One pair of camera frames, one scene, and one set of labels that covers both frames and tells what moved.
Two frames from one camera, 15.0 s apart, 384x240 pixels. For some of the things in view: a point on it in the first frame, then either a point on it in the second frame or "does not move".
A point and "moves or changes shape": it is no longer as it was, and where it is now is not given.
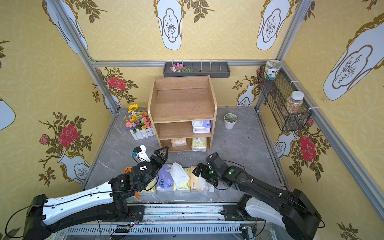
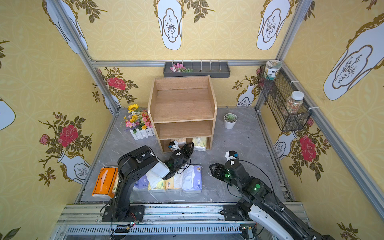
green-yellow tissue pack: [151, 187] moves or changes shape
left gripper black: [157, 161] → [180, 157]
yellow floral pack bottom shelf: [199, 144] does not move
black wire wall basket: [285, 100] does not move
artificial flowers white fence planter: [138, 122] does not move
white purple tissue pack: [201, 126] → [191, 178]
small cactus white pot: [230, 119] does not move
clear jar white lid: [293, 103] does not move
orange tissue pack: [128, 170] → [106, 182]
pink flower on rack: [179, 68] does not move
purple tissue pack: [165, 180] moves or changes shape
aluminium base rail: [189, 221] does not move
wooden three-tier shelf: [181, 108] does not move
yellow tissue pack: [181, 177] → [153, 179]
